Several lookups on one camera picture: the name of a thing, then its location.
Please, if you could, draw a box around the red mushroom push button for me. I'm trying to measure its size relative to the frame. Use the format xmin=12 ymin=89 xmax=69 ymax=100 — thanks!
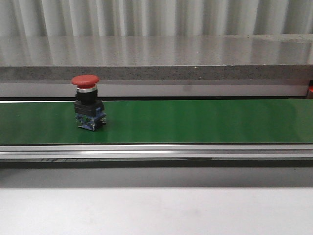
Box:
xmin=71 ymin=74 xmax=106 ymax=131

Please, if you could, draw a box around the green conveyor belt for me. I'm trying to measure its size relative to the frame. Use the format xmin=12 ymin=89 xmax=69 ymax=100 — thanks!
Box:
xmin=0 ymin=99 xmax=313 ymax=144

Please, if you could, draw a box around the grey speckled stone counter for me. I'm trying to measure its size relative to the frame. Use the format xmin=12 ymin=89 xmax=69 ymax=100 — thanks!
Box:
xmin=0 ymin=35 xmax=313 ymax=99

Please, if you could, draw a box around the red plastic tray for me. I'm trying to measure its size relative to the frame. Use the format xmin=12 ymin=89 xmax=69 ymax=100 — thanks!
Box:
xmin=306 ymin=80 xmax=313 ymax=99

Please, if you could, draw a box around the white pleated curtain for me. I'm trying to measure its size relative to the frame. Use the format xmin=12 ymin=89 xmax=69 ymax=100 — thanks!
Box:
xmin=0 ymin=0 xmax=313 ymax=36

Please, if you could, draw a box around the aluminium conveyor frame rail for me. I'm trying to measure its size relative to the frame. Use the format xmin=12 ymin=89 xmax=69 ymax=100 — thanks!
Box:
xmin=0 ymin=144 xmax=313 ymax=161

